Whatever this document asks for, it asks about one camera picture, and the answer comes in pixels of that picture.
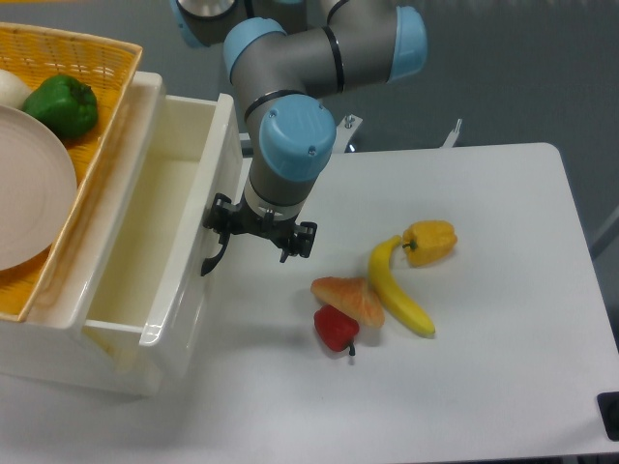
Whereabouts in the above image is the yellow banana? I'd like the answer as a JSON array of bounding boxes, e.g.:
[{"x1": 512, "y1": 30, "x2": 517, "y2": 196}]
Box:
[{"x1": 368, "y1": 235, "x2": 435, "y2": 338}]

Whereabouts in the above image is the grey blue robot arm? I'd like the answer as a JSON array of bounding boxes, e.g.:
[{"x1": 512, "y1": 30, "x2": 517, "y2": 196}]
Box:
[{"x1": 170, "y1": 1, "x2": 427, "y2": 257}]

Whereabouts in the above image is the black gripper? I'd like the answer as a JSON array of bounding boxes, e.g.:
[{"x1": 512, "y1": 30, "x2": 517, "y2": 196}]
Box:
[{"x1": 202, "y1": 192, "x2": 317, "y2": 263}]

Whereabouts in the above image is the black corner device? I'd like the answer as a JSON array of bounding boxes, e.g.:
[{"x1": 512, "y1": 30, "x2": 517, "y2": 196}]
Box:
[{"x1": 597, "y1": 391, "x2": 619, "y2": 442}]

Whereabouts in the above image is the yellow woven basket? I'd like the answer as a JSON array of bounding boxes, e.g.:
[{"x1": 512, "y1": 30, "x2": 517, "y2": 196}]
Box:
[{"x1": 1, "y1": 22, "x2": 142, "y2": 323}]

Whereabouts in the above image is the pink round plate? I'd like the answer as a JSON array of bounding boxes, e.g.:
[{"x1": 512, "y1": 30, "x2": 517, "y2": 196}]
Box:
[{"x1": 1, "y1": 106, "x2": 77, "y2": 270}]

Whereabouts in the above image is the orange croissant bread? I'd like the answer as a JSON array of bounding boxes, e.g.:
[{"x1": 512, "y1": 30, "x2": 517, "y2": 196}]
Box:
[{"x1": 310, "y1": 276, "x2": 385, "y2": 329}]

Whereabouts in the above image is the white drawer cabinet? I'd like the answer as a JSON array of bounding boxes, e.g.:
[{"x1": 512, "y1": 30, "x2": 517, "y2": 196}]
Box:
[{"x1": 1, "y1": 72, "x2": 168, "y2": 392}]

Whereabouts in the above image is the white onion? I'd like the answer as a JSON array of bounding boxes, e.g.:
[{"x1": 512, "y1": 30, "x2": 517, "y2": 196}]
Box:
[{"x1": 0, "y1": 70, "x2": 32, "y2": 109}]

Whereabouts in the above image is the yellow bell pepper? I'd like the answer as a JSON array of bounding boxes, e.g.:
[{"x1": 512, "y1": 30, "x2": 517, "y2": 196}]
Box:
[{"x1": 402, "y1": 220, "x2": 457, "y2": 267}]

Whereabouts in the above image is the red bell pepper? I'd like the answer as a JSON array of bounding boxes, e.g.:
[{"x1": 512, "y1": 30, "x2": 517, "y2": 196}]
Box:
[{"x1": 313, "y1": 305, "x2": 360, "y2": 357}]

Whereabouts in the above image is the green bell pepper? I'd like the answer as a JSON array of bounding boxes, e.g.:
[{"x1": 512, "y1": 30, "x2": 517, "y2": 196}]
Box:
[{"x1": 22, "y1": 74, "x2": 99, "y2": 139}]

